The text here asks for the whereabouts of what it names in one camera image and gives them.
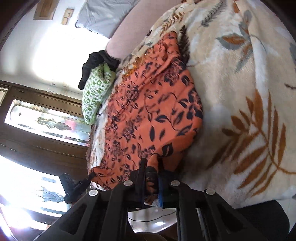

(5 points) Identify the black garment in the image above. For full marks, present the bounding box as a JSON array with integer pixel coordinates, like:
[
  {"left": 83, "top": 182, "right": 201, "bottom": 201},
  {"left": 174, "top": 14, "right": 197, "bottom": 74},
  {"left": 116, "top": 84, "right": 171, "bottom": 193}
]
[{"left": 78, "top": 50, "right": 120, "bottom": 90}]

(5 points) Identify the small framed picture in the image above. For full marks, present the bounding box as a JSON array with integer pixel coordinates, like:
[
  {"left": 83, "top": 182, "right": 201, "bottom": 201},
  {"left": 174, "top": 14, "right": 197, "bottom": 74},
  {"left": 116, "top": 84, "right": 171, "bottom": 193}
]
[{"left": 33, "top": 0, "right": 59, "bottom": 20}]

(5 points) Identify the orange floral blouse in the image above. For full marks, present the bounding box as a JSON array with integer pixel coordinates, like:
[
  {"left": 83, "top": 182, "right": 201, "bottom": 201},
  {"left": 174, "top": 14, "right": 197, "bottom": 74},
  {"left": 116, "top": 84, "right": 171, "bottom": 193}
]
[{"left": 90, "top": 32, "right": 203, "bottom": 203}]

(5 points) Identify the stained glass wooden door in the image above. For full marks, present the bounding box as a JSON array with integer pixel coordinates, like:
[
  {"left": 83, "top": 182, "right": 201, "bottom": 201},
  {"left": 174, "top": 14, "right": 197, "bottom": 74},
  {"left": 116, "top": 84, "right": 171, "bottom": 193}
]
[{"left": 1, "top": 81, "right": 90, "bottom": 227}]

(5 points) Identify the beige wall switch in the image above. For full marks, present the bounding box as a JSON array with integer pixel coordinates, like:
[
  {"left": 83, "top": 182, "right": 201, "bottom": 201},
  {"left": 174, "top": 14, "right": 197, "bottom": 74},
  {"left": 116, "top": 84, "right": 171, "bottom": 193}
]
[{"left": 61, "top": 8, "right": 74, "bottom": 25}]

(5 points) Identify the grey pillow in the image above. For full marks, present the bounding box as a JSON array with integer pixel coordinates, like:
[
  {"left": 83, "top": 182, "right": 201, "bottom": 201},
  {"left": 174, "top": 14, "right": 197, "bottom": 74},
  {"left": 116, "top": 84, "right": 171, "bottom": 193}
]
[{"left": 75, "top": 0, "right": 139, "bottom": 39}]

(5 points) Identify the leaf pattern fleece blanket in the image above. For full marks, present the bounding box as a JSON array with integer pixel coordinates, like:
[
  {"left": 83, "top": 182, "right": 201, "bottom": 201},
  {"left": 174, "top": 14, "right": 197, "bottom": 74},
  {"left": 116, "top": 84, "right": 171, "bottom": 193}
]
[{"left": 87, "top": 1, "right": 295, "bottom": 208}]

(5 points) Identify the green white patterned pillow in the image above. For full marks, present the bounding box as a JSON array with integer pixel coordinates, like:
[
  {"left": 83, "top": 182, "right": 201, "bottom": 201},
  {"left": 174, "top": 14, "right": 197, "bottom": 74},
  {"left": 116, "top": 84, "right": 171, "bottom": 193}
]
[{"left": 82, "top": 62, "right": 116, "bottom": 125}]

